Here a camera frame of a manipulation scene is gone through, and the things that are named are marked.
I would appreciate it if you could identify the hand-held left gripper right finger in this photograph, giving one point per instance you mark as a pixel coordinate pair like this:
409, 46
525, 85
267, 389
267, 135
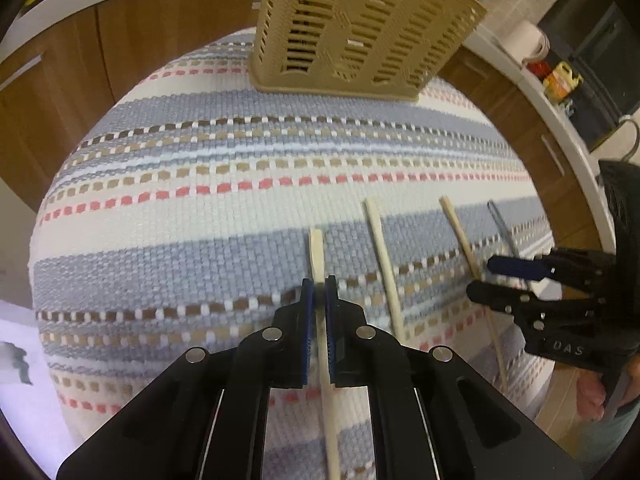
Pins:
332, 330

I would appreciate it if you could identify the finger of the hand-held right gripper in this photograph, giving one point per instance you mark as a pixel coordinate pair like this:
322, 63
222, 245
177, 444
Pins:
492, 294
510, 266

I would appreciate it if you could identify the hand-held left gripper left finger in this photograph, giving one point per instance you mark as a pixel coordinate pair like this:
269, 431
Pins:
307, 330

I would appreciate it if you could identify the wooden chopstick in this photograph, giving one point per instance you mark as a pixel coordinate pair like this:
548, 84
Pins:
382, 260
462, 240
316, 255

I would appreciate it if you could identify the beige plastic utensil basket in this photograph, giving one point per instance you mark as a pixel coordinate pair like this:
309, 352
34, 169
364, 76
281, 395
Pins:
350, 35

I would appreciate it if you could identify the person's right hand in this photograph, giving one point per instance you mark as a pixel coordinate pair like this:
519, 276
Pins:
592, 395

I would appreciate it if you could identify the striped woven tablecloth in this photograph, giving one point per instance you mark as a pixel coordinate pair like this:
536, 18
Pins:
200, 260

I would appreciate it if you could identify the steel kitchen faucet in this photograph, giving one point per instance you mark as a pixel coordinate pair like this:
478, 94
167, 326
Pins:
631, 125

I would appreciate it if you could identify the yellow plastic bottle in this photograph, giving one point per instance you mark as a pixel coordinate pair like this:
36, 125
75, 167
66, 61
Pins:
562, 80

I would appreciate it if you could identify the red packet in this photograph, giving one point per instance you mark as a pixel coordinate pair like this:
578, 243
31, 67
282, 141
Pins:
537, 69

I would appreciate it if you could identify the white paper roll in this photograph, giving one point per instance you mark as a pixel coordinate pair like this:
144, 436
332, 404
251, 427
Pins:
525, 40

